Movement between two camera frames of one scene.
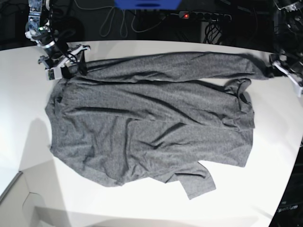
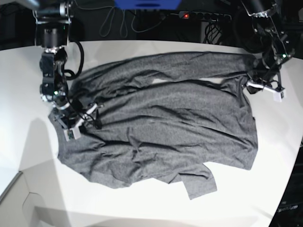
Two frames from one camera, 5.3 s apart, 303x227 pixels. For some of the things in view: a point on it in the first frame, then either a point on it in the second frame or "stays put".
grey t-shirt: [136, 117] stays put
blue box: [147, 4] stays put
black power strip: [205, 16] stays put
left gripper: [54, 66] → [71, 123]
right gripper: [271, 71] → [278, 91]
